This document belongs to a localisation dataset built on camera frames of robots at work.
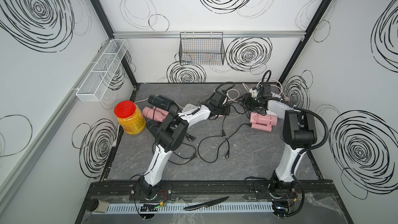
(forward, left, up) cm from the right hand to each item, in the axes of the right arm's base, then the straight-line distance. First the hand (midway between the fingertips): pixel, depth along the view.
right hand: (239, 101), depth 97 cm
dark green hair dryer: (+1, +51, -3) cm, 51 cm away
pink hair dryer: (-10, +52, -1) cm, 53 cm away
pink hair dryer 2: (-11, -14, -7) cm, 19 cm away
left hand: (-6, +6, -2) cm, 8 cm away
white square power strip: (-1, +33, -7) cm, 34 cm away
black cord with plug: (-20, +10, -8) cm, 24 cm away
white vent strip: (-56, +52, -8) cm, 77 cm away
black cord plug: (-21, +30, -9) cm, 38 cm away
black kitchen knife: (-54, +20, -9) cm, 59 cm away
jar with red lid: (-18, +62, +7) cm, 65 cm away
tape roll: (-56, +68, -1) cm, 88 cm away
